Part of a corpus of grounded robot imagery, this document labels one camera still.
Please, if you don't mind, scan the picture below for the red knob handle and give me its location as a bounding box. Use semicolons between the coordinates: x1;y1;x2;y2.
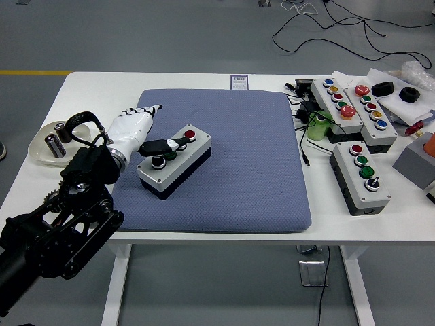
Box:
404;120;425;137

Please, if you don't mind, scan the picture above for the orange object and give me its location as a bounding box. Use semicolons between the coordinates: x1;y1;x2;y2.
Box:
422;131;435;156

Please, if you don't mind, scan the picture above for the black hanging cable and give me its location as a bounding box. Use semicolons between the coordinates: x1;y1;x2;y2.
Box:
317;246;332;326

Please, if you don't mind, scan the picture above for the black floor cable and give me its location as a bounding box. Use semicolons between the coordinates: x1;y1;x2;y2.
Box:
271;0;435;69

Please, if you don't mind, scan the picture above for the black electronic device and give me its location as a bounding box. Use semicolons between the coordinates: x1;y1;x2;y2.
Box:
294;79;315;98

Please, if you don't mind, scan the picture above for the grey four-button control box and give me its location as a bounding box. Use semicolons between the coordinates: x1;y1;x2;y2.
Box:
136;124;212;201
328;141;392;217

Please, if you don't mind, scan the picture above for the blue-grey textured mat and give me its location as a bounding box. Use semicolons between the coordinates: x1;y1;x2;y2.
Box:
110;88;313;234

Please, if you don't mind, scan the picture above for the light green plastic cylinder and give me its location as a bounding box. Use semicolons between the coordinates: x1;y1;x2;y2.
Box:
307;111;336;141

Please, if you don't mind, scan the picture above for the metal floor plate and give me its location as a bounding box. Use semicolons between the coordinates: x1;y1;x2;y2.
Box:
298;259;330;287

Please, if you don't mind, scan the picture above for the grey block box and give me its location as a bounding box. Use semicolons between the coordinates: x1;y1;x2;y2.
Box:
392;131;435;190

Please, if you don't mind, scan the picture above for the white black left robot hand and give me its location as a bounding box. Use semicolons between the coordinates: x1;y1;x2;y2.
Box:
107;103;186;161

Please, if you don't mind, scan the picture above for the white paper sheet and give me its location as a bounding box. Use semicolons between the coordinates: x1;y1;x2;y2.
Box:
366;67;435;127

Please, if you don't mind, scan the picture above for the black cord with plug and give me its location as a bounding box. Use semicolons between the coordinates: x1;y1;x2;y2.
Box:
285;91;336;167

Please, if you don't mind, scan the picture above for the dark cylindrical battery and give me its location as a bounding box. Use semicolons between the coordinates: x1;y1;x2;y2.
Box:
45;134;66;159
54;122;71;143

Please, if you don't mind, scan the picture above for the black foam ring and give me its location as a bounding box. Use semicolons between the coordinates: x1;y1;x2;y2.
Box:
370;81;396;98
398;87;421;103

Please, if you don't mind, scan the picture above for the grey five-button control box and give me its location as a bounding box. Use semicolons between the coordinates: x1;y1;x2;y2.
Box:
343;84;399;156
311;78;364;143

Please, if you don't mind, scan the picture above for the white shallow dish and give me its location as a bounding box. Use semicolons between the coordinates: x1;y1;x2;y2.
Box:
28;121;92;167

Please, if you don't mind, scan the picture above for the white floor cable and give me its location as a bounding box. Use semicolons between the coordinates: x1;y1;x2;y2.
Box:
281;0;319;16

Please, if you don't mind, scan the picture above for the clear bubble wrap bag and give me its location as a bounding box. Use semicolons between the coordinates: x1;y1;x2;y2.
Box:
400;60;435;91

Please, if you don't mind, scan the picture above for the white table leg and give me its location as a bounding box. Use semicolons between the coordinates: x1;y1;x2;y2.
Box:
339;244;377;326
101;243;133;326

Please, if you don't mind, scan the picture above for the barcode label sticker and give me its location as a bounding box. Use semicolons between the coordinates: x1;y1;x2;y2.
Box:
230;75;251;91

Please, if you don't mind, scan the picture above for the black power adapter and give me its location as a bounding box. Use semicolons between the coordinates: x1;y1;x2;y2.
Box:
294;101;322;123

